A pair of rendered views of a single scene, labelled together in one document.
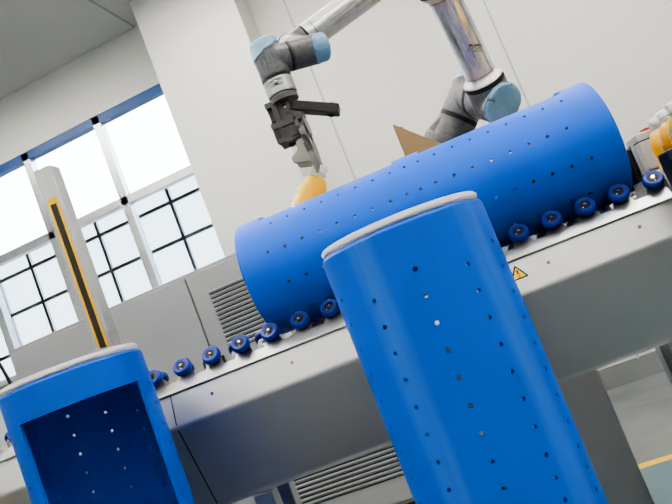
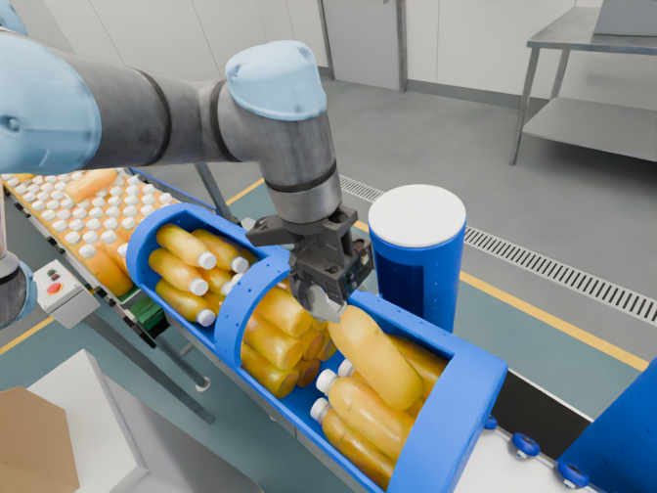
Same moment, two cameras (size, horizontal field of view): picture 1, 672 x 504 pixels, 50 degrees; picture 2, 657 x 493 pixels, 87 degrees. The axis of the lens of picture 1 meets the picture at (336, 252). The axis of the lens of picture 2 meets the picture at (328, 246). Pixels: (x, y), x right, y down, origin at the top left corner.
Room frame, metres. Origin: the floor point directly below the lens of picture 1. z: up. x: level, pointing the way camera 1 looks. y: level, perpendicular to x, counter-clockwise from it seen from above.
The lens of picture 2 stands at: (1.96, 0.19, 1.72)
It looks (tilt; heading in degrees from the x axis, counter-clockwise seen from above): 44 degrees down; 222
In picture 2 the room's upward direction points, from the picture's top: 15 degrees counter-clockwise
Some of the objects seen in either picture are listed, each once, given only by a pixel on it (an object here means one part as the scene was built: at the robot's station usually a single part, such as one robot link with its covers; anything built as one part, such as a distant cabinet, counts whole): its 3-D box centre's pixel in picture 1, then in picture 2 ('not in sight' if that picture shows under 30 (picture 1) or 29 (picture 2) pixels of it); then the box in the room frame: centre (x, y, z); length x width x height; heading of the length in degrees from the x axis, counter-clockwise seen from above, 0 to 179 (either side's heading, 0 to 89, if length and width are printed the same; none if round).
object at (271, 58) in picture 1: (270, 60); (283, 117); (1.74, -0.02, 1.59); 0.09 x 0.08 x 0.11; 105
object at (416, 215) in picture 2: (398, 227); (415, 213); (1.21, -0.11, 1.03); 0.28 x 0.28 x 0.01
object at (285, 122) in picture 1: (289, 120); (326, 245); (1.74, -0.01, 1.43); 0.09 x 0.08 x 0.12; 82
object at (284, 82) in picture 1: (280, 89); (307, 187); (1.74, -0.02, 1.51); 0.08 x 0.08 x 0.05
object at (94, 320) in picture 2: not in sight; (157, 375); (1.91, -0.94, 0.50); 0.04 x 0.04 x 1.00; 82
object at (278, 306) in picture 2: not in sight; (271, 301); (1.71, -0.23, 1.16); 0.19 x 0.07 x 0.07; 83
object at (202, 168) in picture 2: not in sight; (243, 250); (1.24, -1.03, 0.55); 0.04 x 0.04 x 1.10; 82
